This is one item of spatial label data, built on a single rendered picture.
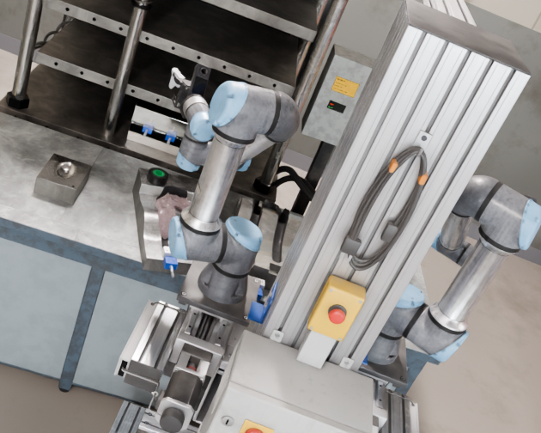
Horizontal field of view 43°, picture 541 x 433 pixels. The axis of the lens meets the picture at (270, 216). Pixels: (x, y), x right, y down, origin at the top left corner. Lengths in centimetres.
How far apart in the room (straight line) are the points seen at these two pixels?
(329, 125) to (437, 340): 146
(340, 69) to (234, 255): 137
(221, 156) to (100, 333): 123
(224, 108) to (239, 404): 69
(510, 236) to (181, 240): 85
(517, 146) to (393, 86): 405
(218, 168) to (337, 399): 64
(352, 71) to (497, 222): 145
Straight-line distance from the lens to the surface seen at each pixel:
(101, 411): 302
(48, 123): 320
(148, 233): 250
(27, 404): 299
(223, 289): 200
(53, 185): 263
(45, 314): 279
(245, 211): 271
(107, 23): 307
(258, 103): 169
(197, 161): 207
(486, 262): 187
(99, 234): 254
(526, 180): 550
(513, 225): 181
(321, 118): 316
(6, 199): 261
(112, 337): 278
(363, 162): 142
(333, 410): 159
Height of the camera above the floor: 228
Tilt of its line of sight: 30 degrees down
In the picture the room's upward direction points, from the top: 23 degrees clockwise
